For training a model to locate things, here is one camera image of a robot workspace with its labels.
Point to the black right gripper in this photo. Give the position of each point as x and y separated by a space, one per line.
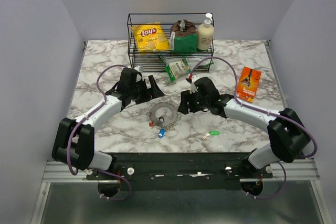
185 96

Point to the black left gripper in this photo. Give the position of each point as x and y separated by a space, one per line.
155 92

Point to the silver keyring disc with rings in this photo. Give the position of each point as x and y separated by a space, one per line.
168 110

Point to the blue key tag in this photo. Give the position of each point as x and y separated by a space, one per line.
161 133

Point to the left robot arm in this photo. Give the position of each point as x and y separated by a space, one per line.
74 142

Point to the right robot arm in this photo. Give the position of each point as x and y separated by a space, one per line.
284 128

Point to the green white snack bag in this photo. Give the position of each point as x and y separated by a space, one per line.
176 66

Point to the yellow Lays chips bag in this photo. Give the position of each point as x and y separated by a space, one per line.
150 37

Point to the orange razor box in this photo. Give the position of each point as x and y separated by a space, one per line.
248 84

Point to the green brown paper bag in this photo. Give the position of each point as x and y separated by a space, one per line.
183 37

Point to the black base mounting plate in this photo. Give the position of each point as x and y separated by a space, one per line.
185 171

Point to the cream lotion pump bottle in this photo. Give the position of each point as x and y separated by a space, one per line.
205 33

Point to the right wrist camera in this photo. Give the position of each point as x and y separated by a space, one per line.
193 81

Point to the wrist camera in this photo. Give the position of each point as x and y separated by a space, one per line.
139 68
193 81

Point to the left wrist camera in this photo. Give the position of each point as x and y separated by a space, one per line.
139 68

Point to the black wire rack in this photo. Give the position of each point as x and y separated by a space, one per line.
151 60

